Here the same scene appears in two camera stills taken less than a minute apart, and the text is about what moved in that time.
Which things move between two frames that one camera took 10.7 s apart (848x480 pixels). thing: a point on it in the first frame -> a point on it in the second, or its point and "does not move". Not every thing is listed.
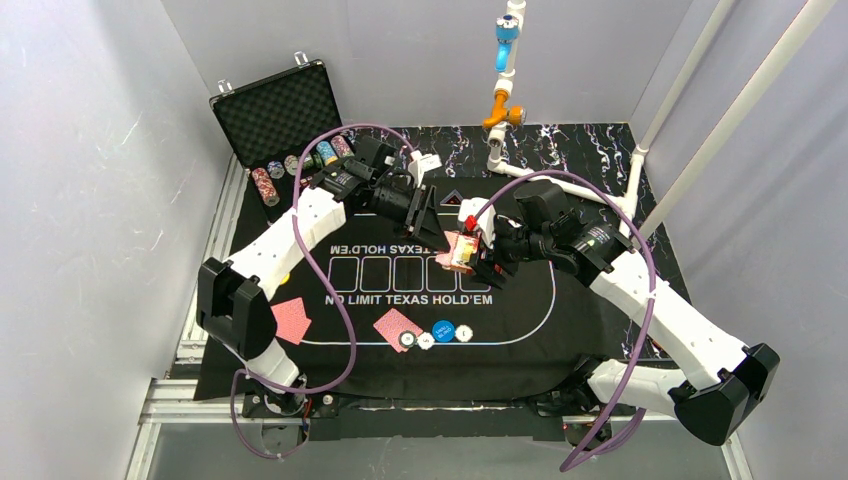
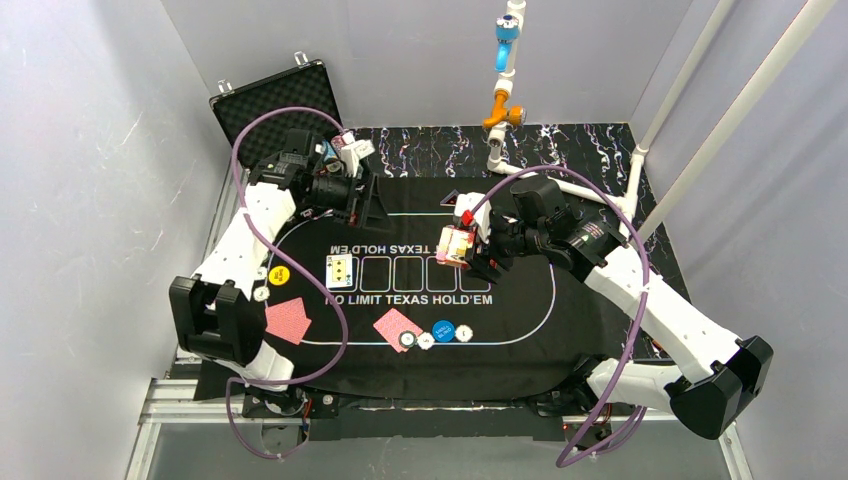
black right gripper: [498, 250] does not move
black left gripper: [416, 210] -> [361, 201]
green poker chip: [407, 338] does not move
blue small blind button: [443, 330] does not move
